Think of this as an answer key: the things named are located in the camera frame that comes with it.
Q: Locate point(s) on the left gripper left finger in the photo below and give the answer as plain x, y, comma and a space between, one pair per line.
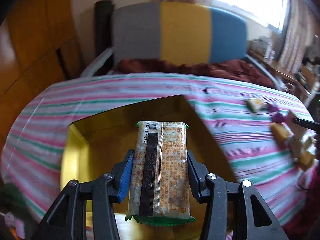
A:
66, 217

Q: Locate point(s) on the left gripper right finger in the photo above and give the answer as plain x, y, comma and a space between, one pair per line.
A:
252, 217

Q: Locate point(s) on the yellow sponge block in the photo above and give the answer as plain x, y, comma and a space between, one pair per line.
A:
279, 132

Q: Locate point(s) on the orange cracker snack packet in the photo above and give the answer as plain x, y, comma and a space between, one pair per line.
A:
159, 190

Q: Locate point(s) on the purple candy wrapper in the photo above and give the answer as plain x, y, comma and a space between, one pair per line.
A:
272, 107
278, 118

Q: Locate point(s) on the striped pink green bedsheet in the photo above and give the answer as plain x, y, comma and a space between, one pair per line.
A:
31, 157

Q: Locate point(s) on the white green snack packet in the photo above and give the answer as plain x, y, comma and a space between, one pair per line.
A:
255, 104

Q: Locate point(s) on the wooden desk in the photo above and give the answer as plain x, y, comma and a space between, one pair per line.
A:
275, 69

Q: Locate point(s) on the maroon blanket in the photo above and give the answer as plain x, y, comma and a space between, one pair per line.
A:
237, 70

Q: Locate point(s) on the wooden wardrobe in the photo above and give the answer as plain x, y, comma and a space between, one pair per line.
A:
39, 47

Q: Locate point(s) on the grey yellow blue headboard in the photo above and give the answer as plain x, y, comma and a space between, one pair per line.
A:
180, 33

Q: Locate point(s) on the black cylinder post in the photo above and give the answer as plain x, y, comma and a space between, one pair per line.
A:
103, 11

